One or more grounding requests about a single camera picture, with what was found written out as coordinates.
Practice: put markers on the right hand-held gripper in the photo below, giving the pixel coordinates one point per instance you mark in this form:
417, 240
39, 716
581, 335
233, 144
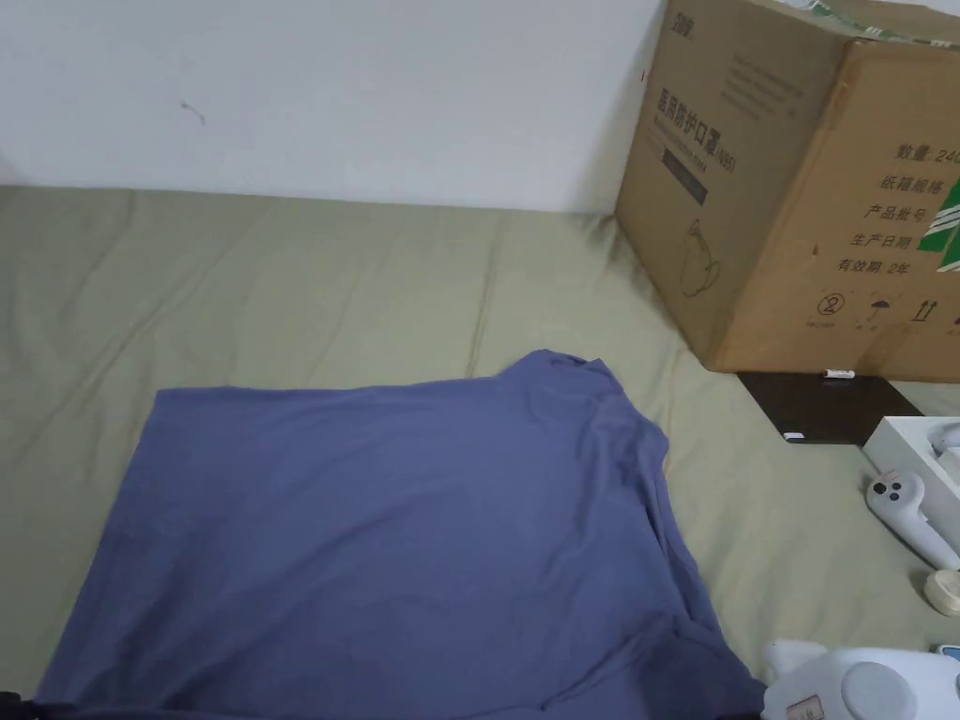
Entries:
855, 682

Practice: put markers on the cream round tape roll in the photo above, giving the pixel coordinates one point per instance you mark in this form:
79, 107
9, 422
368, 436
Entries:
943, 592

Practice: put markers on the dark flat board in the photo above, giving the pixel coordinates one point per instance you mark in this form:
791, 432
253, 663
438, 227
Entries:
825, 409

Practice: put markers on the bed with pale green sheet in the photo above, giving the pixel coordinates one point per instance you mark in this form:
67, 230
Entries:
300, 285

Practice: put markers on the white open box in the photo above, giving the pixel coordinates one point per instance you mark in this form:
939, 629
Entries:
911, 450

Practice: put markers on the white hand controller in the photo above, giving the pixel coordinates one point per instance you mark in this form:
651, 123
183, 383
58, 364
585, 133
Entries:
904, 510

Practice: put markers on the brown cardboard carton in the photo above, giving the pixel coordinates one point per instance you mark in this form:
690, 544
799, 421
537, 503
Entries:
795, 195

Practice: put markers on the blue shirt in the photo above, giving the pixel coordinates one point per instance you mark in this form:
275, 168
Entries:
390, 525

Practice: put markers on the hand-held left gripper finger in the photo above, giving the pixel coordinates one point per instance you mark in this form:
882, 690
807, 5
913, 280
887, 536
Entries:
10, 705

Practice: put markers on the small white stick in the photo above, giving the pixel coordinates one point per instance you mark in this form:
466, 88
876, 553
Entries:
838, 373

